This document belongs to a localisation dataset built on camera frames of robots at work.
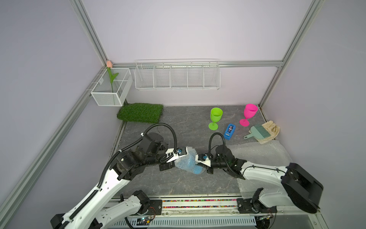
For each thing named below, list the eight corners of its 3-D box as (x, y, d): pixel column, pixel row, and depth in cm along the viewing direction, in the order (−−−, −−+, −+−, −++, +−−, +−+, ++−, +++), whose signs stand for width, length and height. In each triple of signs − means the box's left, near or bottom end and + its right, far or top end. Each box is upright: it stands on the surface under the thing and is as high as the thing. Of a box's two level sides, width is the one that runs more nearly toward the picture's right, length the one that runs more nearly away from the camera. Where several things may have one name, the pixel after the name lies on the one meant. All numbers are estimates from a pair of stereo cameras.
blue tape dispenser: (222, 138, 103) (224, 134, 99) (227, 126, 110) (228, 122, 106) (230, 141, 101) (232, 137, 97) (234, 129, 108) (236, 125, 104)
